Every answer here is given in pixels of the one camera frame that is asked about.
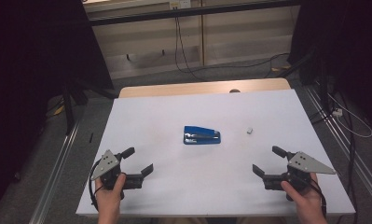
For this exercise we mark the white table board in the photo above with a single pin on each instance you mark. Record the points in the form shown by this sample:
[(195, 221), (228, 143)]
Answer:
[(180, 180)]

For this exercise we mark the blue stapler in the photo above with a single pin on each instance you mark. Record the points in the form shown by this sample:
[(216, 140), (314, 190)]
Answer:
[(200, 135)]

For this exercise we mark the person's left hand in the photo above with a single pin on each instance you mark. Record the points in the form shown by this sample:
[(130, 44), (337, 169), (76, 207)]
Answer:
[(109, 200)]

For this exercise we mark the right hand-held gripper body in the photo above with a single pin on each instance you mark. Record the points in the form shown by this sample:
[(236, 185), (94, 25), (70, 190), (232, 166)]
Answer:
[(305, 163)]

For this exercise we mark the white power plug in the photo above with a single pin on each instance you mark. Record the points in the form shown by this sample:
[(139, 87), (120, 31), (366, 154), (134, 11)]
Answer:
[(337, 112)]

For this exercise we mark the aluminium floor rail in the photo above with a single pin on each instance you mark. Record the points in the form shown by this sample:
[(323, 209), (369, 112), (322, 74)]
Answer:
[(54, 174), (345, 146)]

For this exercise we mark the small white staple block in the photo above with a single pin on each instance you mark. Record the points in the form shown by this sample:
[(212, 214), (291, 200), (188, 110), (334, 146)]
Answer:
[(250, 130)]

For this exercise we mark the yellow floor tape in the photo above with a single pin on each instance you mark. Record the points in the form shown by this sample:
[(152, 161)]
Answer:
[(281, 68), (59, 110)]

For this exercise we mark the wooden table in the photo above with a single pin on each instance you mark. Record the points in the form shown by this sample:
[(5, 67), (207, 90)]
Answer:
[(174, 89)]

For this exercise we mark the black curtain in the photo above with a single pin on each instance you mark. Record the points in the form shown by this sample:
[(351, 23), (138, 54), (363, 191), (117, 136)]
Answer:
[(345, 46), (34, 62)]

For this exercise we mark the person's right hand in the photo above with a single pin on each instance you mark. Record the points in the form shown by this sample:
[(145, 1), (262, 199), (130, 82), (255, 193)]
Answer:
[(306, 200)]

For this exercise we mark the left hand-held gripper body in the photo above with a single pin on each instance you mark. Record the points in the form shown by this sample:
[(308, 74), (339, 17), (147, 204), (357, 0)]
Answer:
[(107, 163)]

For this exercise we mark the black horizontal bar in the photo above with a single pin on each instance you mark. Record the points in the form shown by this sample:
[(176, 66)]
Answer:
[(190, 12)]

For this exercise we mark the beige wooden cabinet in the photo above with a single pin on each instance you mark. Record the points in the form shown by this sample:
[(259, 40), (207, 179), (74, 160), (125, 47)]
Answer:
[(236, 40)]

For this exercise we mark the white wall socket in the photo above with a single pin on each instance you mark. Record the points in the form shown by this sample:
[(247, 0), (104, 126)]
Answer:
[(180, 3)]

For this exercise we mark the small black floor item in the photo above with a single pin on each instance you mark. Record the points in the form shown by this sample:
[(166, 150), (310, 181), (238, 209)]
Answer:
[(91, 137)]

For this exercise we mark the black metal stand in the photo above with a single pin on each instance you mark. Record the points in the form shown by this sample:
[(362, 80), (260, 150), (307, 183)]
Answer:
[(70, 102), (322, 81)]

